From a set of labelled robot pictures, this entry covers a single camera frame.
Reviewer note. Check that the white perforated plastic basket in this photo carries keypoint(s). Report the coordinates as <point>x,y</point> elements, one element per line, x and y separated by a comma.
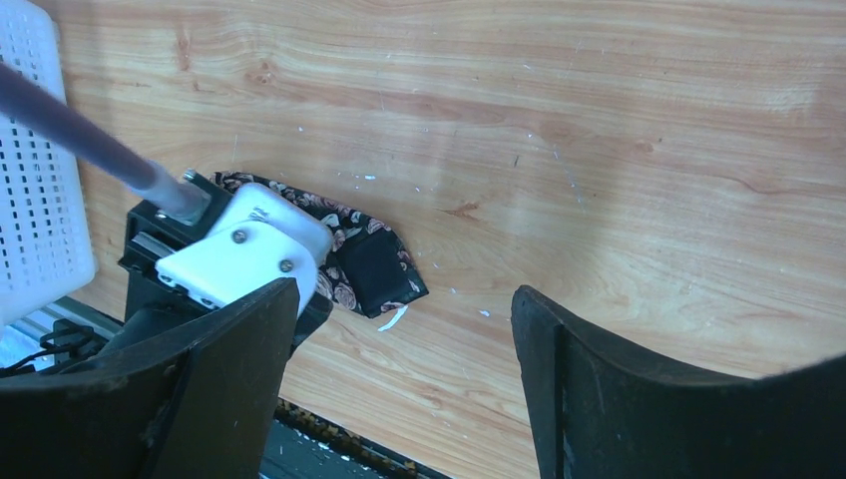
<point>46,251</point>

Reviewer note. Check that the black pink rose tie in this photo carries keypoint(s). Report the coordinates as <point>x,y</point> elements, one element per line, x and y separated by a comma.
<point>368,269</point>

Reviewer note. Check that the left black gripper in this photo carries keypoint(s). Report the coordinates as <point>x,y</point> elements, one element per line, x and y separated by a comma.
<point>153,307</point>

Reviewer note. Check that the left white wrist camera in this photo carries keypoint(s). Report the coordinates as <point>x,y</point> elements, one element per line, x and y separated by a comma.
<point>259,237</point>

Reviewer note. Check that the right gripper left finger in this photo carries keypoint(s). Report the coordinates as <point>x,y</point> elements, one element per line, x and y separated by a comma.
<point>195,401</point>

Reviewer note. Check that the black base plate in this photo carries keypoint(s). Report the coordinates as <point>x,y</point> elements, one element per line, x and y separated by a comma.
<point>300,444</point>

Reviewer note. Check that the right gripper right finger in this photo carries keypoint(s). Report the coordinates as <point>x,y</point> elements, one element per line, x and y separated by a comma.
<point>602,406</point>

